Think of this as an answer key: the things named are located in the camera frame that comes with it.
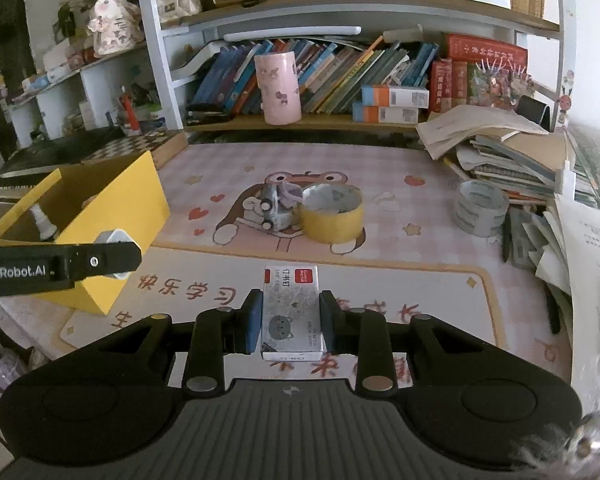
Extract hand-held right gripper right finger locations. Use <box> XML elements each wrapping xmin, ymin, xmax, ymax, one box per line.
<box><xmin>319</xmin><ymin>290</ymin><xmax>536</xmax><ymax>395</ymax></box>

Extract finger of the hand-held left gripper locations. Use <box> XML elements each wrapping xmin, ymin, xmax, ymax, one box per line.
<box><xmin>62</xmin><ymin>241</ymin><xmax>142</xmax><ymax>289</ymax></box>

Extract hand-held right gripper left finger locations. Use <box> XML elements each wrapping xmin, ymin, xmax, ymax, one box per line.
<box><xmin>45</xmin><ymin>289</ymin><xmax>264</xmax><ymax>395</ymax></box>

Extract small white adapter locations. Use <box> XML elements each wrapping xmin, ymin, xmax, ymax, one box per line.
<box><xmin>94</xmin><ymin>229</ymin><xmax>131</xmax><ymax>282</ymax></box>

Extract white cat print box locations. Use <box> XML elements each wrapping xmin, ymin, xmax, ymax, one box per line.
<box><xmin>261</xmin><ymin>266</ymin><xmax>327</xmax><ymax>362</ymax></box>

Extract white bottle blue label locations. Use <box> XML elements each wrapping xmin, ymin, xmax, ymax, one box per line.
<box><xmin>30</xmin><ymin>204</ymin><xmax>57</xmax><ymax>242</ymax></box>

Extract yellow cardboard box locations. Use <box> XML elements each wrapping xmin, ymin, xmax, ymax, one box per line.
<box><xmin>0</xmin><ymin>150</ymin><xmax>172</xmax><ymax>316</ymax></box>

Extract yellow tape roll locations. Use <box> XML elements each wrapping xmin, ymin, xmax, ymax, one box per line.
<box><xmin>297</xmin><ymin>184</ymin><xmax>366</xmax><ymax>243</ymax></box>

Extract grey toy car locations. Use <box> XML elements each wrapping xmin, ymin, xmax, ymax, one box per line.
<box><xmin>244</xmin><ymin>181</ymin><xmax>305</xmax><ymax>233</ymax></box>

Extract pink checked desktop tablecloth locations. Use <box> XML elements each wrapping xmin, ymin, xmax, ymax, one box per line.
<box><xmin>0</xmin><ymin>141</ymin><xmax>586</xmax><ymax>401</ymax></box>

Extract wooden chessboard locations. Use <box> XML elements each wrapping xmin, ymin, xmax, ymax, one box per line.
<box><xmin>82</xmin><ymin>131</ymin><xmax>188</xmax><ymax>168</ymax></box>

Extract black digital piano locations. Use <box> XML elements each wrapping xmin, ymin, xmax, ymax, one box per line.
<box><xmin>0</xmin><ymin>127</ymin><xmax>126</xmax><ymax>206</ymax></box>

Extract black stapler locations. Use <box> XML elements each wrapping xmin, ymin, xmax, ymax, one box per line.
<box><xmin>186</xmin><ymin>104</ymin><xmax>232</xmax><ymax>125</ymax></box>

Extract clear tape roll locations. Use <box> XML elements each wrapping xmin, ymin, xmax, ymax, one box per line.
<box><xmin>452</xmin><ymin>180</ymin><xmax>510</xmax><ymax>237</ymax></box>

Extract orange white carton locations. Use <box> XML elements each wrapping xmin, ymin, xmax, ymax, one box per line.
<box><xmin>352</xmin><ymin>105</ymin><xmax>421</xmax><ymax>124</ymax></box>
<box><xmin>361</xmin><ymin>85</ymin><xmax>430</xmax><ymax>108</ymax></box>

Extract white wooden bookshelf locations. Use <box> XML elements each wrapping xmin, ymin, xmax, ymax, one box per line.
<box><xmin>10</xmin><ymin>0</ymin><xmax>578</xmax><ymax>136</ymax></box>

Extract pink printed cup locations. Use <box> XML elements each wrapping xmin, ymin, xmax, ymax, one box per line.
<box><xmin>254</xmin><ymin>51</ymin><xmax>302</xmax><ymax>125</ymax></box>

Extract pink white doll figure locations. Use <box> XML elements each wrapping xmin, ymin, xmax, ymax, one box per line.
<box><xmin>87</xmin><ymin>0</ymin><xmax>145</xmax><ymax>58</ymax></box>

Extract pile of papers and books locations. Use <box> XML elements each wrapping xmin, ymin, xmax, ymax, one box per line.
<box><xmin>416</xmin><ymin>104</ymin><xmax>568</xmax><ymax>206</ymax></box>

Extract row of slanted colourful books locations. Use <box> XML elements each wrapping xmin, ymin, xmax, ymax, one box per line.
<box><xmin>190</xmin><ymin>37</ymin><xmax>441</xmax><ymax>116</ymax></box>

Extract potted plant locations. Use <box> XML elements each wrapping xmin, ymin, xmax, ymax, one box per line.
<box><xmin>55</xmin><ymin>0</ymin><xmax>101</xmax><ymax>43</ymax></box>

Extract red upright book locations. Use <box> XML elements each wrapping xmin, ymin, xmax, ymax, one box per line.
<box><xmin>429</xmin><ymin>59</ymin><xmax>454</xmax><ymax>113</ymax></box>
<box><xmin>452</xmin><ymin>61</ymin><xmax>469</xmax><ymax>111</ymax></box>

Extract grey fluffy cloth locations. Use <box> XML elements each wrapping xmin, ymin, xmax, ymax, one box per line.
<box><xmin>517</xmin><ymin>350</ymin><xmax>600</xmax><ymax>480</ymax></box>

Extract loose white paper sheets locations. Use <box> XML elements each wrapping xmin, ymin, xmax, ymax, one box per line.
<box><xmin>502</xmin><ymin>130</ymin><xmax>600</xmax><ymax>356</ymax></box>

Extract white light bar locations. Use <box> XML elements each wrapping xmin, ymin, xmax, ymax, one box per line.
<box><xmin>222</xmin><ymin>25</ymin><xmax>361</xmax><ymax>43</ymax></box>

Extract colourful printed box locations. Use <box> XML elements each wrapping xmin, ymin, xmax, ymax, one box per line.
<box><xmin>467</xmin><ymin>57</ymin><xmax>535</xmax><ymax>109</ymax></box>

